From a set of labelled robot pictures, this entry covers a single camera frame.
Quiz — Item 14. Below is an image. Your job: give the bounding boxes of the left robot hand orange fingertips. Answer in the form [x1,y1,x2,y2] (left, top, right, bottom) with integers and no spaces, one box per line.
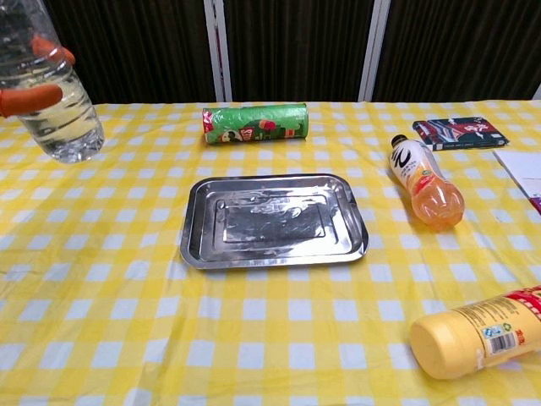
[0,34,77,118]

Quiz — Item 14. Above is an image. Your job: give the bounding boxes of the transparent water bottle white cap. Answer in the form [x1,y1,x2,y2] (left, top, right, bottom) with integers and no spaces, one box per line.
[0,0,106,165]

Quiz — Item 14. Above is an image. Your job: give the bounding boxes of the rectangular metal tray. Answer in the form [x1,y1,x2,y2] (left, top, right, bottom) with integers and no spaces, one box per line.
[180,173,370,271]

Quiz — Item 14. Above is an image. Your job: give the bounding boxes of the orange drink bottle white label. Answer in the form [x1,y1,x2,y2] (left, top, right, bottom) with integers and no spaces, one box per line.
[390,134,465,232]

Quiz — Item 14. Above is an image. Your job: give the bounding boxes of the yellow plastic bottle with barcode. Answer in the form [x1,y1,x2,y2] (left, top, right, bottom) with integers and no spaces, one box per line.
[408,285,541,381]

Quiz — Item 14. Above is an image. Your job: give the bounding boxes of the green chips can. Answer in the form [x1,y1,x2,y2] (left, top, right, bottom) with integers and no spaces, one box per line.
[201,102,310,147]

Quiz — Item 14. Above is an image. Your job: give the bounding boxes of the yellow white checkered tablecloth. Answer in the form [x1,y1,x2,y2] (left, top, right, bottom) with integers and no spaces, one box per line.
[0,99,541,406]

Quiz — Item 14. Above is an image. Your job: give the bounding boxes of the dark blue book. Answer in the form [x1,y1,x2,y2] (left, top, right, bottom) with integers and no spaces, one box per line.
[412,118,510,152]

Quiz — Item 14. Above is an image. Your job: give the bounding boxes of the white paper sheet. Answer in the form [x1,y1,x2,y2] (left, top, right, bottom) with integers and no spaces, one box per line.
[492,148,541,212]

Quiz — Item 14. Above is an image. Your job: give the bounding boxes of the white partition post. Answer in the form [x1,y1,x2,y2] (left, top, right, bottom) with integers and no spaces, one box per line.
[358,0,391,102]
[203,0,233,103]

